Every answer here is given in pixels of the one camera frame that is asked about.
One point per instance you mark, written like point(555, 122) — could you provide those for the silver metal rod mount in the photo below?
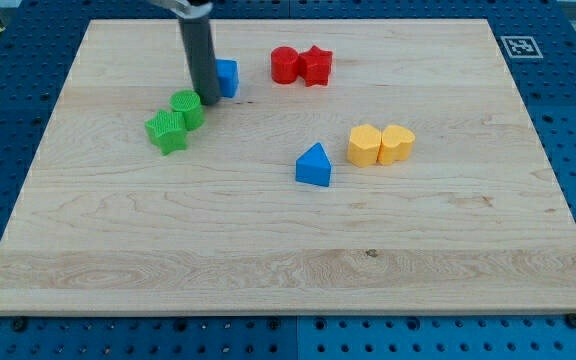
point(185, 9)

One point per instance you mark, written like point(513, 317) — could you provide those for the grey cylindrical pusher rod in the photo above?
point(198, 45)

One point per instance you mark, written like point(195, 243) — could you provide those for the blue cube block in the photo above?
point(227, 71)

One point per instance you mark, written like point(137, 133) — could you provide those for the green cylinder block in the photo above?
point(188, 103)

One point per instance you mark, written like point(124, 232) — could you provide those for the red cylinder block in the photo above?
point(284, 65)

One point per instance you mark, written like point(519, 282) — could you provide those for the green star block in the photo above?
point(167, 131)

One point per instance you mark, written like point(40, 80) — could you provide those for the red star block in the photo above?
point(315, 66)

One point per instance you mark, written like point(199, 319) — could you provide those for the blue triangle block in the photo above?
point(313, 167)

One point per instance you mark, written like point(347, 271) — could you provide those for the yellow hexagon block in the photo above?
point(364, 144)

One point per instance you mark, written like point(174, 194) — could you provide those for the light wooden board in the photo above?
point(472, 223)

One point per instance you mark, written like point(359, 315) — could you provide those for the yellow heart block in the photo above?
point(396, 144)

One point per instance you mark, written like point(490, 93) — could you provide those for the white fiducial marker tag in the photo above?
point(521, 47)

